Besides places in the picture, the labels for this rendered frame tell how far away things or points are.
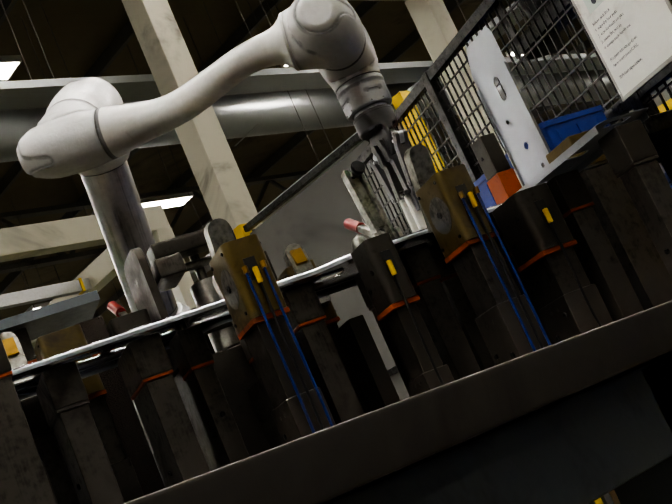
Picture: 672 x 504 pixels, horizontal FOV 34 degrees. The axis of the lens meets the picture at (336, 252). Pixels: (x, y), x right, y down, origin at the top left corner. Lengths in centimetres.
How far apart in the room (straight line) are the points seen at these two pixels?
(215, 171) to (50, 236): 206
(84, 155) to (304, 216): 280
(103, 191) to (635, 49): 110
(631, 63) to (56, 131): 111
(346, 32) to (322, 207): 294
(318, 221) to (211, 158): 551
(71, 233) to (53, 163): 671
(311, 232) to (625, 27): 279
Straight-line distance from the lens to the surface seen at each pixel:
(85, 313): 205
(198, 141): 1026
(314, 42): 178
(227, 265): 153
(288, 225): 488
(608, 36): 224
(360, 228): 209
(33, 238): 864
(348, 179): 206
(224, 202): 1006
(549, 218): 172
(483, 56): 210
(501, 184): 218
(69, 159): 208
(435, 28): 678
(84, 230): 886
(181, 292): 903
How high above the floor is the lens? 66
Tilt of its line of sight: 12 degrees up
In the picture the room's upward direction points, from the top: 24 degrees counter-clockwise
